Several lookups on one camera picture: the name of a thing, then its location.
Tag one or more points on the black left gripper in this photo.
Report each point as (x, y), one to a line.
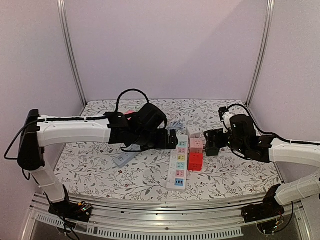
(163, 144)

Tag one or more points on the floral table mat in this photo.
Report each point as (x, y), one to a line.
(88, 168)

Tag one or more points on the white cube socket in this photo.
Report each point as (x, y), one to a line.
(193, 132)

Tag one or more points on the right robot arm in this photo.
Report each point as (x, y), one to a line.
(246, 140)

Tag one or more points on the pink round socket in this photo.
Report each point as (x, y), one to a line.
(128, 113)

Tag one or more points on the grey-blue power strip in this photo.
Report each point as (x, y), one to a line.
(125, 158)

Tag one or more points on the aluminium frame post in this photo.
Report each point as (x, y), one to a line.
(62, 12)
(262, 51)

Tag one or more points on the left aluminium frame post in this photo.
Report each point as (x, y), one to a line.
(62, 12)

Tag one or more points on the pink cube socket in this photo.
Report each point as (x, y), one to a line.
(196, 145)

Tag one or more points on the red cube socket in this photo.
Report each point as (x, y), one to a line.
(195, 161)

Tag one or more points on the white colourful power strip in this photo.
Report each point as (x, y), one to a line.
(178, 165)

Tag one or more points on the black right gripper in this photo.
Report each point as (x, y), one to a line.
(213, 141)

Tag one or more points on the dark green cube socket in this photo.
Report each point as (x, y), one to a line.
(212, 151)

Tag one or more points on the right aluminium frame post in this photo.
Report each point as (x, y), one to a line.
(262, 51)

